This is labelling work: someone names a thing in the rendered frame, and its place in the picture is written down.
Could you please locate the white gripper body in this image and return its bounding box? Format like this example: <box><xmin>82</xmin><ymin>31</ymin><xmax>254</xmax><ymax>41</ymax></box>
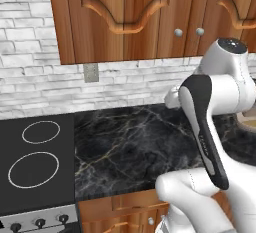
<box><xmin>164</xmin><ymin>85</ymin><xmax>183</xmax><ymax>110</ymax></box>

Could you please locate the tan round bowl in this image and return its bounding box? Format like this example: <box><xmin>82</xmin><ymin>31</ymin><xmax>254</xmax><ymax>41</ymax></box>
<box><xmin>240</xmin><ymin>108</ymin><xmax>256</xmax><ymax>133</ymax></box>

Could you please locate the wooden drawer front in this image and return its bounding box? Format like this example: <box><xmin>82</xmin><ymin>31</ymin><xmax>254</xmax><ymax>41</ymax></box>
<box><xmin>110</xmin><ymin>193</ymin><xmax>170</xmax><ymax>212</ymax></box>

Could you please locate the wooden base cupboard door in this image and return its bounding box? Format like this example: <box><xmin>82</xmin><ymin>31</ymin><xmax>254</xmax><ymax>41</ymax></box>
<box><xmin>81</xmin><ymin>209</ymin><xmax>160</xmax><ymax>233</ymax></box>

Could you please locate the black glass hob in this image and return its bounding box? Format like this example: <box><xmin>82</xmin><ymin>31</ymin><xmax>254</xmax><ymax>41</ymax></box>
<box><xmin>0</xmin><ymin>113</ymin><xmax>76</xmax><ymax>217</ymax></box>

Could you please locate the black oven knob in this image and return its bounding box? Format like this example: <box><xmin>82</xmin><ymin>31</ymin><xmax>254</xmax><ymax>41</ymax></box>
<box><xmin>57</xmin><ymin>213</ymin><xmax>70</xmax><ymax>225</ymax></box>
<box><xmin>34</xmin><ymin>218</ymin><xmax>47</xmax><ymax>230</ymax></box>
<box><xmin>9</xmin><ymin>222</ymin><xmax>23</xmax><ymax>233</ymax></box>

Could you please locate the steel oven control panel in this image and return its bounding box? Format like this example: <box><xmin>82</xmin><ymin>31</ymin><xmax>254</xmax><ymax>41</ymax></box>
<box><xmin>0</xmin><ymin>204</ymin><xmax>81</xmax><ymax>233</ymax></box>

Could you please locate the grey wall socket plate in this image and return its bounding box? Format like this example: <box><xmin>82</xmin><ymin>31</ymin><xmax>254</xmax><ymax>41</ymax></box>
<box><xmin>82</xmin><ymin>63</ymin><xmax>100</xmax><ymax>84</ymax></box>

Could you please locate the wooden wall cupboard door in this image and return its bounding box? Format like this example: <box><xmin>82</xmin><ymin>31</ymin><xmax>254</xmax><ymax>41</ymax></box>
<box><xmin>48</xmin><ymin>0</ymin><xmax>186</xmax><ymax>66</ymax></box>
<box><xmin>183</xmin><ymin>0</ymin><xmax>256</xmax><ymax>57</ymax></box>

